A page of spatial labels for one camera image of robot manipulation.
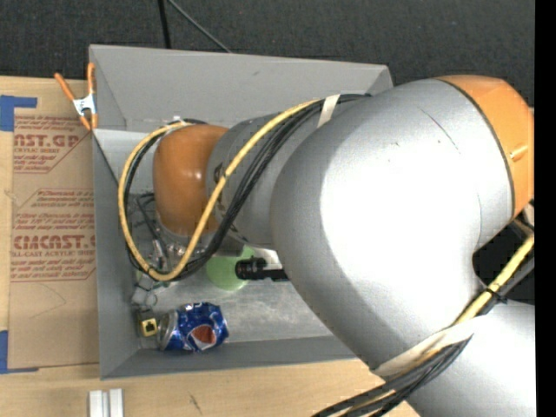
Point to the pale green cup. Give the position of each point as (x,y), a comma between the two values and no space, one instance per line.
(221,274)

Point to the crushed blue soda can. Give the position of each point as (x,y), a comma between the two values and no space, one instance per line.
(195,326)

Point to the small yellow network jack box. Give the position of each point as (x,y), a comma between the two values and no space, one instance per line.
(147,325)

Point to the brown cardboard board red print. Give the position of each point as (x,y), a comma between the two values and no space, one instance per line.
(52,233)

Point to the grey metal bin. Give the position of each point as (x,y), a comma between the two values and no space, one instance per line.
(243,85)

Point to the black cylinder on white bracket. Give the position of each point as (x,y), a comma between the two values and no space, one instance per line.
(249,269)

